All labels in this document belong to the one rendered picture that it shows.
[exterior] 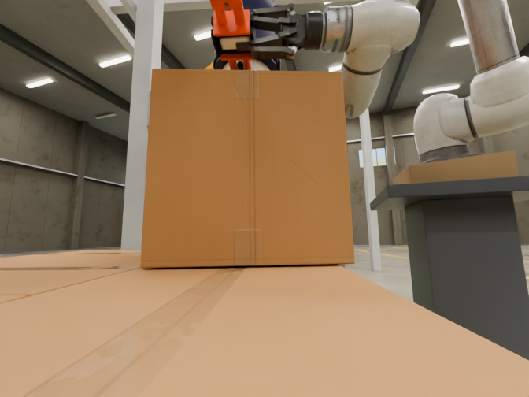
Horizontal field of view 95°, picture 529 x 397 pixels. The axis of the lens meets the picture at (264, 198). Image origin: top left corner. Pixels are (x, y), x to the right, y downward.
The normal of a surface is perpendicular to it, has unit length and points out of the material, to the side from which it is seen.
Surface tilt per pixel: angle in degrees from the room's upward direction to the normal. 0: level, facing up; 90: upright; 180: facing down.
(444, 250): 90
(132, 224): 90
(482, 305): 90
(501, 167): 90
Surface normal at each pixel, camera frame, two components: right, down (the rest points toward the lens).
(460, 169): -0.30, -0.13
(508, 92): -0.65, 0.34
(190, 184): 0.04, -0.15
